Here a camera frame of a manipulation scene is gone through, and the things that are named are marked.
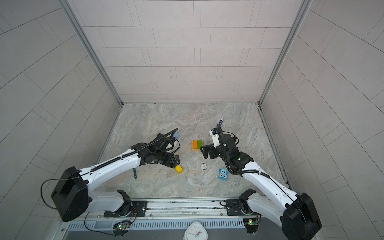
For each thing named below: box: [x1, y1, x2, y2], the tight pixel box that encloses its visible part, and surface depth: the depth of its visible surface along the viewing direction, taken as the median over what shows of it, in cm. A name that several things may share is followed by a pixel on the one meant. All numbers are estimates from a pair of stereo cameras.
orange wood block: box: [192, 140, 198, 149], surface depth 95 cm
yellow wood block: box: [175, 165, 183, 174], surface depth 83 cm
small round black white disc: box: [200, 163, 208, 171], surface depth 86 cm
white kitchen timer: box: [183, 221, 208, 240], surface depth 64 cm
